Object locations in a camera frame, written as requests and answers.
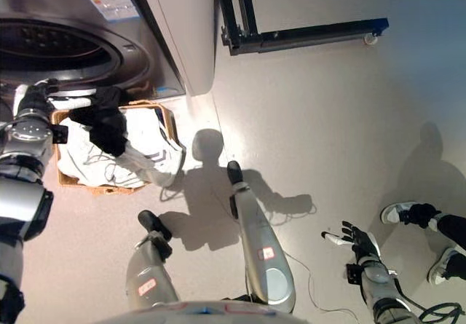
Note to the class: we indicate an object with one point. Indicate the robot right hand black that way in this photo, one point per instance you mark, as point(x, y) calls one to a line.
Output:
point(362, 244)

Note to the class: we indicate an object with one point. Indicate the black garment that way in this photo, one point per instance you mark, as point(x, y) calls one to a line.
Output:
point(107, 127)

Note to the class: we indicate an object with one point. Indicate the robot leg silver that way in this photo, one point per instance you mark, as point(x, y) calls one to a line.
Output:
point(149, 273)
point(258, 236)

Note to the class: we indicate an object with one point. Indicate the robot left arm silver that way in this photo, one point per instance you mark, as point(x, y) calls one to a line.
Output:
point(22, 200)

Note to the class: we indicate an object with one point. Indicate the black metal frame with casters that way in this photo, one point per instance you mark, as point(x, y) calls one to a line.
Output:
point(309, 34)

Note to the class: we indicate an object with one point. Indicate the robot left leg silver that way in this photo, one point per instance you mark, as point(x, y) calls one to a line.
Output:
point(149, 273)

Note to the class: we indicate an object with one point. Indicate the robot right leg silver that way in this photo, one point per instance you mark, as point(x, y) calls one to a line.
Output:
point(258, 236)

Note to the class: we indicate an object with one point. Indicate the white grey sneaker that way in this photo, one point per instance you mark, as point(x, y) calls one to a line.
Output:
point(442, 265)
point(395, 213)

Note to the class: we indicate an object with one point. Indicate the wicker laundry basket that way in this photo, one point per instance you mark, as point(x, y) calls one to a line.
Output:
point(73, 182)

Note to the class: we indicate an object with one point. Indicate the robot torso grey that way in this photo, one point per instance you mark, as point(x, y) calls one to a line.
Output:
point(196, 313)

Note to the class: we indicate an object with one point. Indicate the grey front-load washing machine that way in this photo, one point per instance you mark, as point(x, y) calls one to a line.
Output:
point(73, 3)

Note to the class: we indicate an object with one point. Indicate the robot right arm silver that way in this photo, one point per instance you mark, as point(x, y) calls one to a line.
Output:
point(378, 280)

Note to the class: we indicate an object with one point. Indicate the white garment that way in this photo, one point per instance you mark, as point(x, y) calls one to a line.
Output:
point(80, 156)

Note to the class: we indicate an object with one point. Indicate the robot left hand black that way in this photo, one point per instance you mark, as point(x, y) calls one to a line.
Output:
point(34, 98)

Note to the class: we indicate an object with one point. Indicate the grey cabinet side panel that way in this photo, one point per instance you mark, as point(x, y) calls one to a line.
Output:
point(182, 29)

